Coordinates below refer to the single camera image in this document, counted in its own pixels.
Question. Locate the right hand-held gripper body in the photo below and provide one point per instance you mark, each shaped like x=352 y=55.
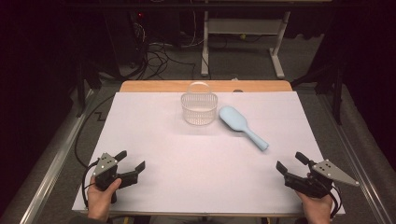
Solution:
x=330 y=171

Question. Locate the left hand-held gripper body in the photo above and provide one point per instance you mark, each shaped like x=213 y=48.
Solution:
x=106 y=165

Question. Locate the light blue hairbrush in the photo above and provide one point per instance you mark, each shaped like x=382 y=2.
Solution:
x=233 y=119

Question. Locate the person's left hand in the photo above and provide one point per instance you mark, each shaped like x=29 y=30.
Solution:
x=99 y=200

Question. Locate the person's right hand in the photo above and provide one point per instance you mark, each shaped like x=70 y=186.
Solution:
x=317 y=209

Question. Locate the white table sheet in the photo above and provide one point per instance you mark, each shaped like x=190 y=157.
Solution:
x=186 y=174

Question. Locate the black metal stand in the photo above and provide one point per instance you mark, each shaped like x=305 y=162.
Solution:
x=337 y=99
x=81 y=93

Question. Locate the wooden table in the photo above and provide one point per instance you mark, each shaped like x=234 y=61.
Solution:
x=149 y=86

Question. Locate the white plastic mesh basket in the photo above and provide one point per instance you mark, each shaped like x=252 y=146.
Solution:
x=199 y=109

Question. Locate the dark computer tower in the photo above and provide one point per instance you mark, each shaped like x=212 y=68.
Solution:
x=124 y=37

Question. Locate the small yellow object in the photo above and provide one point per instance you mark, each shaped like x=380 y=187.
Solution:
x=243 y=36

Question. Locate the aluminium floor rail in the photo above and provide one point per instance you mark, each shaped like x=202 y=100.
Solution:
x=348 y=146
x=53 y=168

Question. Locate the white metal desk frame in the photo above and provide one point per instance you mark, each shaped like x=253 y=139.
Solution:
x=243 y=26

